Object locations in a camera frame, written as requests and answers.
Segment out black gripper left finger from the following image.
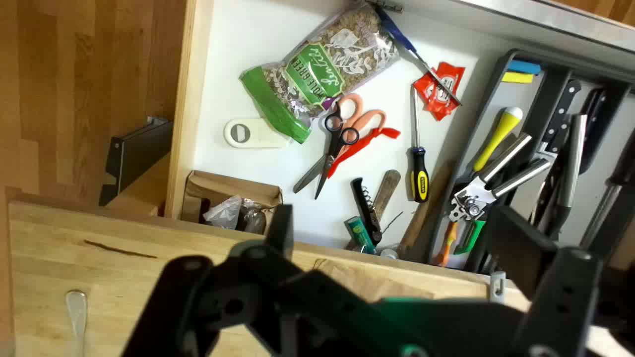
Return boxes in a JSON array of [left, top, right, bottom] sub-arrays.
[[122, 203, 374, 357]]

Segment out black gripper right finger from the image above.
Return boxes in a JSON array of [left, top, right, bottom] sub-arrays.
[[487, 203, 606, 357]]

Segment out open wooden kitchen drawer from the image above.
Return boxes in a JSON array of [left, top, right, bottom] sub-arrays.
[[164, 0, 635, 273]]

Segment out small cardboard box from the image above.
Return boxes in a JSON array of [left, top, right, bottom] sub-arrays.
[[180, 168, 287, 235]]

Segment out metal can opener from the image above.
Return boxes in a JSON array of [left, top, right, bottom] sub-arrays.
[[447, 130, 557, 223]]

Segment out small green tool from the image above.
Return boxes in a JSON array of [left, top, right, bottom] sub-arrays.
[[342, 213, 378, 255]]

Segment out white round plastic gadget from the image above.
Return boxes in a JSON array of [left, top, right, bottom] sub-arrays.
[[223, 114, 293, 150]]

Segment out yellow black screwdriver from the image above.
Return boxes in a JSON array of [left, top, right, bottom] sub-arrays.
[[406, 84, 434, 203]]

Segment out grey flat stick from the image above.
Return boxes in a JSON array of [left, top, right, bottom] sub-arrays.
[[372, 168, 406, 223]]

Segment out black cutlery tray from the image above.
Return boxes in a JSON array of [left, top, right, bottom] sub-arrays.
[[426, 47, 635, 273]]

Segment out yellow bag clip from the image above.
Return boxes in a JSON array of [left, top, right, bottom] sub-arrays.
[[501, 68, 539, 86]]

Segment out blue bag clip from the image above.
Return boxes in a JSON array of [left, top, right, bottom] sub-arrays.
[[509, 57, 545, 76]]

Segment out green clear snack bag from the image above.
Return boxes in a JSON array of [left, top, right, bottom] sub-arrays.
[[239, 1, 404, 146]]

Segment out green handled tool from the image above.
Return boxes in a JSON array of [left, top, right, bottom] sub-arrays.
[[455, 219, 489, 257]]

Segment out large black handled knife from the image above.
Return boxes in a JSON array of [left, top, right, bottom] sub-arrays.
[[580, 128, 635, 261]]

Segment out orange handled tool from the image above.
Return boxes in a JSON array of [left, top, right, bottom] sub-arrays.
[[436, 219, 463, 267]]

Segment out steel handled utensil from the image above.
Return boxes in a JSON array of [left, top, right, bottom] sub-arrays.
[[559, 110, 592, 213]]

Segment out yellow handled peeler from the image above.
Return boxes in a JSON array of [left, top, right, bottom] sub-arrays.
[[469, 104, 527, 176]]

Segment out black riveted handle knife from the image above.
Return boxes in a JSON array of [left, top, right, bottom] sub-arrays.
[[531, 74, 586, 233]]

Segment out small black handled knife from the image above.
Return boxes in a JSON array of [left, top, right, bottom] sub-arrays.
[[580, 84, 612, 178]]

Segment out black handled scissors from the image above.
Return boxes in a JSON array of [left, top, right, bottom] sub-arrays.
[[313, 108, 364, 201]]

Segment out red plastic handled tool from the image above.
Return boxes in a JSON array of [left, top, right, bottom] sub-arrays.
[[326, 124, 404, 180]]

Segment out orange handled scissors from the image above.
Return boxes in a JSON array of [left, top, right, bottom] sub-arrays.
[[293, 90, 388, 193]]

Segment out dark blue handled utensil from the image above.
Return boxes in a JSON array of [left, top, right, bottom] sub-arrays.
[[368, 1, 465, 106]]

